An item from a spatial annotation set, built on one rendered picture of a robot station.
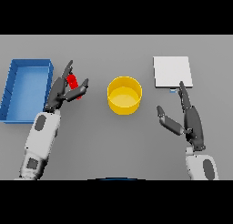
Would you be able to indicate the right dark grey robot hand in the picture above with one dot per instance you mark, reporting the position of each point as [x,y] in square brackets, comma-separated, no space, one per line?
[191,121]

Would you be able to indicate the left dark grey robot hand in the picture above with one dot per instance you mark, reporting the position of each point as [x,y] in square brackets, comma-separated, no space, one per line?
[59,92]

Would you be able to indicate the red beaker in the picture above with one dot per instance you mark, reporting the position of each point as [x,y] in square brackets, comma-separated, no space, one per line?
[72,80]

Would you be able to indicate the yellow bowl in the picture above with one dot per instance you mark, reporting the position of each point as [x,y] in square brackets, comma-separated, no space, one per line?
[124,95]

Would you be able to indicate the right light grey robot arm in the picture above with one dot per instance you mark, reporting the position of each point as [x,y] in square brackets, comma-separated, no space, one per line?
[201,167]

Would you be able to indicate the pale square measuring scale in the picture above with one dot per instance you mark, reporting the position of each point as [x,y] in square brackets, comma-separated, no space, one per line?
[172,71]

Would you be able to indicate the blue tray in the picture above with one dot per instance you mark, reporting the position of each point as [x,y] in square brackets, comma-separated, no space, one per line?
[27,91]

